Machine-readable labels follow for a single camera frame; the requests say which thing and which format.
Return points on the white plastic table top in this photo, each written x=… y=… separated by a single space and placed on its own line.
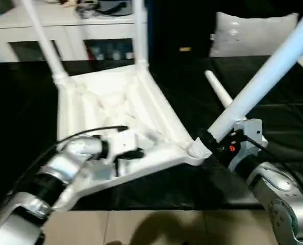
x=90 y=102

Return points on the white plastic table leg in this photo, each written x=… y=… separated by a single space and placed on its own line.
x=217 y=86
x=268 y=74
x=141 y=38
x=44 y=43

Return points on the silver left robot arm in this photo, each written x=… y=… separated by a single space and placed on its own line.
x=64 y=163

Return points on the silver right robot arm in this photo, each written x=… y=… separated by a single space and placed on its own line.
x=276 y=178

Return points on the black work mat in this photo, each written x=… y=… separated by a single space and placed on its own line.
x=268 y=97

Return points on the grey printed pillow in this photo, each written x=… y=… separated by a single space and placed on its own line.
x=253 y=33

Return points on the black sofa with gold label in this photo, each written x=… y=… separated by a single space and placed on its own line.
x=177 y=25

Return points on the black plastic packet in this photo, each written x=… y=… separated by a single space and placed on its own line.
x=87 y=10

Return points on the beige plush toy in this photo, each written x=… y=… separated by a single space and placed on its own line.
x=64 y=2

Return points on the white cabinet with glass doors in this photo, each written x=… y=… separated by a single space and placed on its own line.
x=13 y=30

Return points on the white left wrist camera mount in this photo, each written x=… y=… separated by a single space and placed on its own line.
x=123 y=143

